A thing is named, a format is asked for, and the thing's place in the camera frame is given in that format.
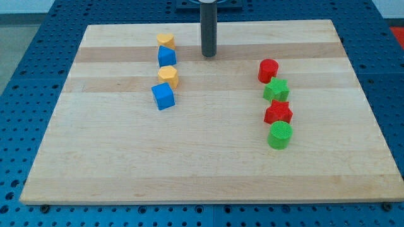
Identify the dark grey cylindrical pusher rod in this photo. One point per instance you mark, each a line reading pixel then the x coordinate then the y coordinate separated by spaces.
pixel 208 27

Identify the green star block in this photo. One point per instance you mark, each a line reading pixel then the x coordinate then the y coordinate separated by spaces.
pixel 276 89

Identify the green cylinder block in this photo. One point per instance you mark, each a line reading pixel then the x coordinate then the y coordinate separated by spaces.
pixel 279 135

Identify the blue cube block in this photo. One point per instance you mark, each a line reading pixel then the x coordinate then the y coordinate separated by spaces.
pixel 163 96

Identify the wooden board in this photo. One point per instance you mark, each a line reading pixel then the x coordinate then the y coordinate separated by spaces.
pixel 107 143

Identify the red cylinder block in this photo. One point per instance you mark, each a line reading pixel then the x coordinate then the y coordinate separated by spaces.
pixel 268 69

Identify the red star block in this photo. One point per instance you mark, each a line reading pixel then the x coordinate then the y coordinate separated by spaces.
pixel 278 111

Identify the blue triangle block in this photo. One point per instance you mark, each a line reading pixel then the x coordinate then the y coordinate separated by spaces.
pixel 166 56

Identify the yellow heart block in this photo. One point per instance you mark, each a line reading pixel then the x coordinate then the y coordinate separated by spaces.
pixel 166 40

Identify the yellow hexagon block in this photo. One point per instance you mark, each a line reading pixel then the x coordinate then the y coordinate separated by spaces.
pixel 168 74

